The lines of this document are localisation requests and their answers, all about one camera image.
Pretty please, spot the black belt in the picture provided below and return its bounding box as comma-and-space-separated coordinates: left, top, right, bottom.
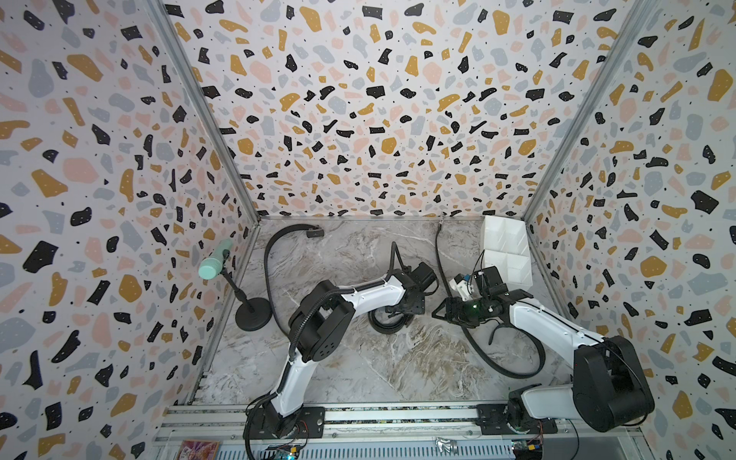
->
367, 307, 415, 335
263, 223, 325, 337
433, 222, 547, 381

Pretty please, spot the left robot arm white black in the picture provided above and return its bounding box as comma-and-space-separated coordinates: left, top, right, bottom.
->
252, 245, 437, 438

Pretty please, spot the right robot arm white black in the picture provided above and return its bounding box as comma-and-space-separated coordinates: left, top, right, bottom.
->
432, 266, 656, 432

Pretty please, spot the white storage roll organizer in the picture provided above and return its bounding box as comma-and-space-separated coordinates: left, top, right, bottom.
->
480, 216, 533, 291

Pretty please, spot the green microphone on black stand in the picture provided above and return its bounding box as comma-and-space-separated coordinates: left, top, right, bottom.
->
197, 239, 273, 332

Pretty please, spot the pink printed card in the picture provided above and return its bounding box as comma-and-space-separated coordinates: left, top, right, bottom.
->
174, 440, 222, 460

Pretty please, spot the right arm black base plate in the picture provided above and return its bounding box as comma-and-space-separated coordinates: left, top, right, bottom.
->
476, 402, 558, 436

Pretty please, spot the aluminium mounting rail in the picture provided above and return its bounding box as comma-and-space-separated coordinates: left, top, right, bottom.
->
151, 399, 642, 447

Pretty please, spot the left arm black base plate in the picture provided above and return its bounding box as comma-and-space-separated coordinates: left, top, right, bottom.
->
243, 402, 326, 440

